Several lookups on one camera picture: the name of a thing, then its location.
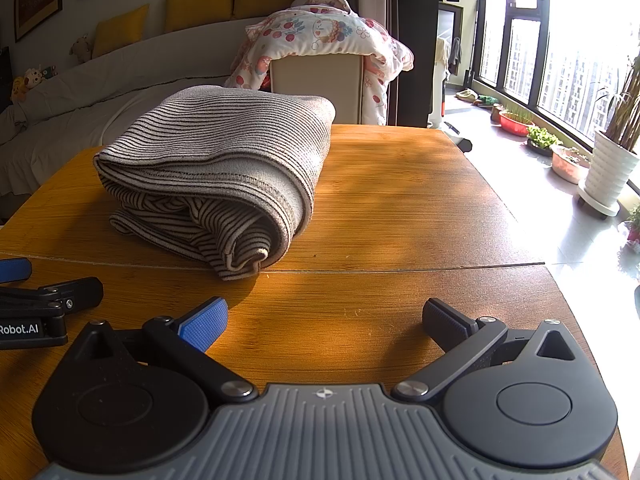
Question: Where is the dark framed door panel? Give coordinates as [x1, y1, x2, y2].
[437, 2, 477, 87]

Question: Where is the floral printed quilt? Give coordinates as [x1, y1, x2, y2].
[225, 0, 415, 127]

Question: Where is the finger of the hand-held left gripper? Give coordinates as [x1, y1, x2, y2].
[0, 277, 104, 318]
[0, 257, 33, 284]

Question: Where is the grey covered sofa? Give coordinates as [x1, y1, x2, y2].
[0, 17, 281, 226]

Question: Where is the yellow plush toy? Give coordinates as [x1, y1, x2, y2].
[11, 67, 43, 104]

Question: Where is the grey curtain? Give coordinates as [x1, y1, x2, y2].
[345, 0, 402, 127]

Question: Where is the white upright vacuum cleaner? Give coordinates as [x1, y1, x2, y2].
[427, 37, 473, 153]

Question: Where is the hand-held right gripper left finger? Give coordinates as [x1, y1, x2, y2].
[75, 297, 257, 405]

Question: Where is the red plant basin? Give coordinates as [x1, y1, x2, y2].
[499, 110, 535, 137]

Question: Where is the pink flower pot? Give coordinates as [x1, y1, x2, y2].
[620, 205, 640, 257]

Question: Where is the dark pot with greens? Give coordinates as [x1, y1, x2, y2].
[526, 126, 561, 157]

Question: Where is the pink plant pot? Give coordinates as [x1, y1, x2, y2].
[551, 146, 592, 185]

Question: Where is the beige padded chair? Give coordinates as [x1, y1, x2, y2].
[270, 55, 363, 126]

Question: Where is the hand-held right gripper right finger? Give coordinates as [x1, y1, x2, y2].
[392, 298, 581, 404]

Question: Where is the striped knit garment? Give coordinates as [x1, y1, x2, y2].
[93, 85, 335, 282]

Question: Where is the black window frame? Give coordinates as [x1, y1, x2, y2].
[475, 0, 640, 157]

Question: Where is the white ribbed plant pot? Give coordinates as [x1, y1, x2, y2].
[577, 55, 640, 219]

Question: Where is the framed wall picture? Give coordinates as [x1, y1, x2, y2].
[14, 0, 63, 43]

